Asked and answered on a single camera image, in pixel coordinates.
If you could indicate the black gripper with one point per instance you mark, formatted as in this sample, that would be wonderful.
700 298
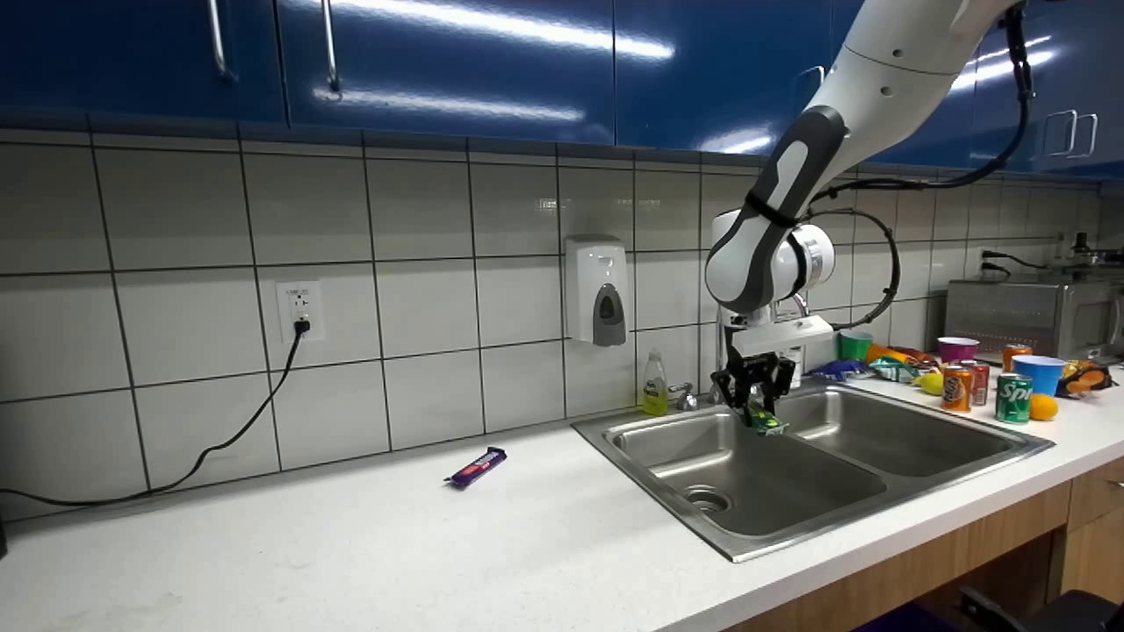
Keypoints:
760 374

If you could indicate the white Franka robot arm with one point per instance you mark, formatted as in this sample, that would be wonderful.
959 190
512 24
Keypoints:
890 71

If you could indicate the stainless steel double sink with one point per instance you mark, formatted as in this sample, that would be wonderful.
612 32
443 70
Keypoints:
843 467

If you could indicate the purple candy bar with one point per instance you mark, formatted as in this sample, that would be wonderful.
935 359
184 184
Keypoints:
476 467

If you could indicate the blue snack bag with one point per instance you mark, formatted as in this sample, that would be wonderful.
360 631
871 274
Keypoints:
833 374

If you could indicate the green dish soap bottle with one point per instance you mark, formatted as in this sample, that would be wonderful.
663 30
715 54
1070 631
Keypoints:
656 390

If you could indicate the green plastic cup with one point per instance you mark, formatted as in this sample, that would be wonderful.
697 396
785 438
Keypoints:
856 348

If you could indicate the colourful snack packets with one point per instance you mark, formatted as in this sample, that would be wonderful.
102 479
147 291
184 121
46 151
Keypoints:
900 364

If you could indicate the yellow lemon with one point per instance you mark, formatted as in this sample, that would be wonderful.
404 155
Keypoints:
933 382

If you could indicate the orange soda can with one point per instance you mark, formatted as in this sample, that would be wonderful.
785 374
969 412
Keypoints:
956 387

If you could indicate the red soda can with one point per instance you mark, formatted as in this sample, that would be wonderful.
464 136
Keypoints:
983 383

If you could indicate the green printed can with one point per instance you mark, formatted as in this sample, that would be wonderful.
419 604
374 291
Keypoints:
1012 400

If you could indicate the orange plastic cup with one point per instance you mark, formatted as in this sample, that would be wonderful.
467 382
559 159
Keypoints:
1015 353

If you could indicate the stainless steel appliance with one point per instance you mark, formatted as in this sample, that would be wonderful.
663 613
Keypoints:
1019 317

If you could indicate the blue plastic cup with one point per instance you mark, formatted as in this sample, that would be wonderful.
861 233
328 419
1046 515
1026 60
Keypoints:
1037 374

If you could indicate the wooden base cabinet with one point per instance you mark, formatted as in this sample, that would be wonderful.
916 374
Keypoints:
994 551

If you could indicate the orange fruit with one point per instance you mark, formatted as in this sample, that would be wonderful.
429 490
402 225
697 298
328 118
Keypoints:
1046 410

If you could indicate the dark chip bag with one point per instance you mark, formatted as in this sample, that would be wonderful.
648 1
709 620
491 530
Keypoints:
1087 376

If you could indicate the black chair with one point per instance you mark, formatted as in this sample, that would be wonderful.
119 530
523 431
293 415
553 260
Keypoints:
1054 613

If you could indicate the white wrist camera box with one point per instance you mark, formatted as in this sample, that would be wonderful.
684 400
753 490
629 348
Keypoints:
795 339

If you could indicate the white wall soap dispenser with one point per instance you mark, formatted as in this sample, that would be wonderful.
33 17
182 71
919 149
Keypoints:
592 283

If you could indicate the white wall outlet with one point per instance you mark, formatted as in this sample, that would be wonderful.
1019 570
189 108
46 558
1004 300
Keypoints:
301 311

